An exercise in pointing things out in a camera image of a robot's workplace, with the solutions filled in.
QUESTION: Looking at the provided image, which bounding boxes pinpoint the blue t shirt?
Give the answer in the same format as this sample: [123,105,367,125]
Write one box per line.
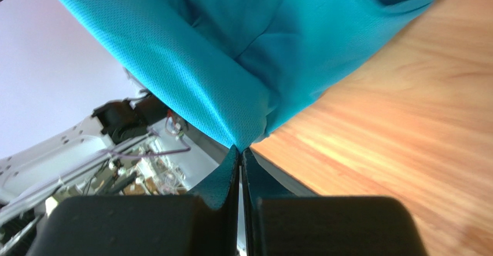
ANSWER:
[59,0,435,149]

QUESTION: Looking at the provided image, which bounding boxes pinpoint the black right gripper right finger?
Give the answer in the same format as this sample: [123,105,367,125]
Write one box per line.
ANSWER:
[241,149,427,255]

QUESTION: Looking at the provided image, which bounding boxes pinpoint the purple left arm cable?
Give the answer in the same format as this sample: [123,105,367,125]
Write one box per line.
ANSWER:
[0,130,192,214]

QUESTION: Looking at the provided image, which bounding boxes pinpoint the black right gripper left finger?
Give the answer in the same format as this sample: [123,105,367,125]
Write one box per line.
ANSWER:
[28,147,240,255]

